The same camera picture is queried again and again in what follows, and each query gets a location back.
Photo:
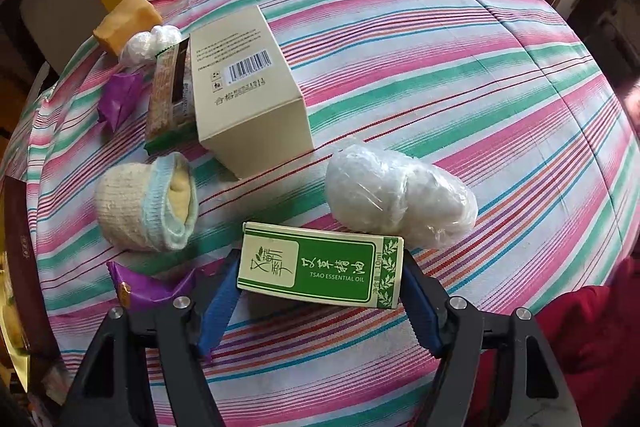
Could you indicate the cream sock blue cuff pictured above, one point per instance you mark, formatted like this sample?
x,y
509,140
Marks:
x,y
125,202

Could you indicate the green essential oil box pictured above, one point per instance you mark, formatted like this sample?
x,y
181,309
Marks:
x,y
330,264

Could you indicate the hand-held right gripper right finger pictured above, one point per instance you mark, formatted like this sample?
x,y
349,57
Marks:
x,y
420,307

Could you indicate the purple wrapper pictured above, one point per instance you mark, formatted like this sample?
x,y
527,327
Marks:
x,y
150,289
120,99

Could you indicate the orange sponge block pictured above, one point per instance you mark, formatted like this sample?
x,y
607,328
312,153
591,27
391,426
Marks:
x,y
125,22

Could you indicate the beige cardboard box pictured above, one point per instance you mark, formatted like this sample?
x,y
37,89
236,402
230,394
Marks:
x,y
250,107

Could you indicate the large white plastic-wrapped bundle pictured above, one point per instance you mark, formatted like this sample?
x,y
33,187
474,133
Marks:
x,y
395,194

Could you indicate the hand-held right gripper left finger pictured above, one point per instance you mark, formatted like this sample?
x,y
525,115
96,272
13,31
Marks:
x,y
216,307

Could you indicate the small white plastic-wrapped bundle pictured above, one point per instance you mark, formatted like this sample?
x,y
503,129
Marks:
x,y
145,44

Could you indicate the rice cracker snack packet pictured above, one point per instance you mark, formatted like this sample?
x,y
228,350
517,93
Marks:
x,y
167,107

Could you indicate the red cloth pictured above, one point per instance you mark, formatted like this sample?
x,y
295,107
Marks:
x,y
595,337

